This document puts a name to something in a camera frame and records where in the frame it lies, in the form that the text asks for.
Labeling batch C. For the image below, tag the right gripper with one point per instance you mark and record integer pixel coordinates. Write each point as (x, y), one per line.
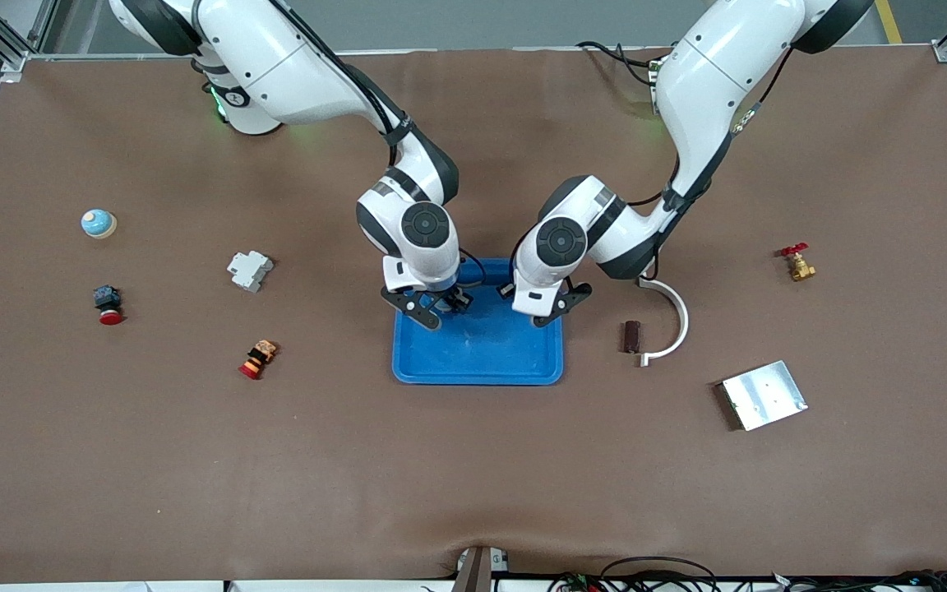
(455, 299)

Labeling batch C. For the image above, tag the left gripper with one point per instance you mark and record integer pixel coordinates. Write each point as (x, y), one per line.
(501, 292)

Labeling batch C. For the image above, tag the dark brown electrolytic capacitor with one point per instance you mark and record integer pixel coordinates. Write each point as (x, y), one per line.
(631, 335)

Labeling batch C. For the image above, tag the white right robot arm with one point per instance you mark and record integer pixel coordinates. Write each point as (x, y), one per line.
(276, 57)

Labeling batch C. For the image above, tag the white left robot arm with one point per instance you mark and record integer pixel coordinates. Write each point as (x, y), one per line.
(704, 82)

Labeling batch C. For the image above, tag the blue plastic tray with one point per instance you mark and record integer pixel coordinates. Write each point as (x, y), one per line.
(482, 353)

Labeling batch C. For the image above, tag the white circuit breaker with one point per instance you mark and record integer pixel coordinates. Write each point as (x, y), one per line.
(250, 270)

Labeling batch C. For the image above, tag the silver metal plate box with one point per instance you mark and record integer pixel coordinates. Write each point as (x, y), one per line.
(765, 396)

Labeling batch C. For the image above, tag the red orange push button switch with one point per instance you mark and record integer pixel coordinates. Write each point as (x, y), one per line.
(258, 358)

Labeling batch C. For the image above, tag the table edge bracket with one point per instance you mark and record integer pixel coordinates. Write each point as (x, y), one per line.
(478, 567)

